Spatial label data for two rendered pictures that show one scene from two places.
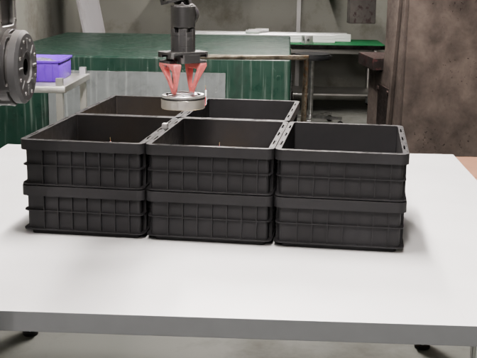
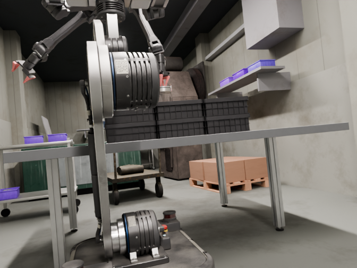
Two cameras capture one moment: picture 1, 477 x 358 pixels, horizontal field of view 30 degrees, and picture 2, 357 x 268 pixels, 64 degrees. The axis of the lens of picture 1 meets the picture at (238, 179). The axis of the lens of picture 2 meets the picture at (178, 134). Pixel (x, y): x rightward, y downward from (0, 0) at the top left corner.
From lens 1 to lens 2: 0.98 m
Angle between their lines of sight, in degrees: 24
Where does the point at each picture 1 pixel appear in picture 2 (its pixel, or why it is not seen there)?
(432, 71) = not seen: hidden behind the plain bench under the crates
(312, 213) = (219, 121)
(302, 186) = (214, 112)
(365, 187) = (236, 109)
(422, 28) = not seen: hidden behind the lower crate
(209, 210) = (181, 125)
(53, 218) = (118, 137)
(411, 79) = not seen: hidden behind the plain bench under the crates
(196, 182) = (175, 115)
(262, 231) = (202, 131)
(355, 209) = (234, 117)
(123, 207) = (147, 128)
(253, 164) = (196, 106)
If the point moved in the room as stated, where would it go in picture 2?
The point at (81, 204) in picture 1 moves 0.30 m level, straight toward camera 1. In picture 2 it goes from (130, 130) to (150, 124)
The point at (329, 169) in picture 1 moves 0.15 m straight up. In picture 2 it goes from (222, 104) to (220, 80)
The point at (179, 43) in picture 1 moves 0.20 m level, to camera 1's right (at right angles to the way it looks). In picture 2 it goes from (161, 67) to (190, 67)
